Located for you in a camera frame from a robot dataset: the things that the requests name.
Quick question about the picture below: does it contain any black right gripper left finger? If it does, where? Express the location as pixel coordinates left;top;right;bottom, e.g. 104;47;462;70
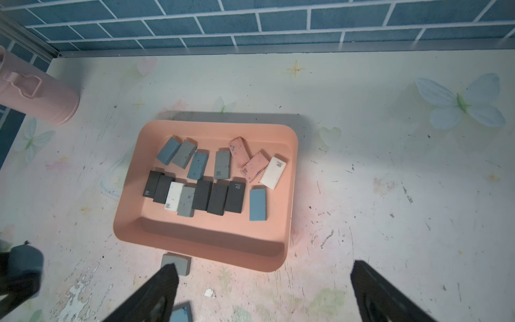
104;264;179;322

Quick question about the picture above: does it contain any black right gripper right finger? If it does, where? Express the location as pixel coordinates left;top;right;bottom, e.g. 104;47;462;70
351;260;434;321

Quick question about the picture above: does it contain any blue eraser with print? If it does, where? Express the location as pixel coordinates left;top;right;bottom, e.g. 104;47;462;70
169;303;193;322

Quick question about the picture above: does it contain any grey speckled eraser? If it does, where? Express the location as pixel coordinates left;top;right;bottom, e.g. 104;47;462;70
177;186;195;217

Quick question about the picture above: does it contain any dark grey eraser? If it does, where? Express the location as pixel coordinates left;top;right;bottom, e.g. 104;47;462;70
207;183;228;216

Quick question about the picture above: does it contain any pink storage tray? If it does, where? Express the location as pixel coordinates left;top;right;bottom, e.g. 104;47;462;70
113;121;298;272

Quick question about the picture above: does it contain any teal speckled eraser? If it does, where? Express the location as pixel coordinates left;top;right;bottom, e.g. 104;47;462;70
7;243;44;299

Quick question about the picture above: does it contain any black eraser with print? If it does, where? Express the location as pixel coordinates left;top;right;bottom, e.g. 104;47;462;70
225;181;246;213

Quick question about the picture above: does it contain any light blue eraser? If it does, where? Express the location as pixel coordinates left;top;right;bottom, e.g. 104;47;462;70
249;189;267;221

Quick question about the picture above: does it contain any grey-green eraser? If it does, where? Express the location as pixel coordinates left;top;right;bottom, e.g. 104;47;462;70
172;140;197;169

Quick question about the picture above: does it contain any blue-grey eraser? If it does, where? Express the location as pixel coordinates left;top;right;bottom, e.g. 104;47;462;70
156;137;181;165

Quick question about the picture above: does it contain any grey eraser with print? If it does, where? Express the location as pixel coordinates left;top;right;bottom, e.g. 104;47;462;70
213;150;231;180

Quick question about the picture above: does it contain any pink eraser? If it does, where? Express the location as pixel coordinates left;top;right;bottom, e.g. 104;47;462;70
240;152;269;182
229;137;250;168

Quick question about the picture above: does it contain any pink metal pencil bucket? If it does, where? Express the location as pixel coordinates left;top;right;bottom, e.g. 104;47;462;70
1;47;80;125

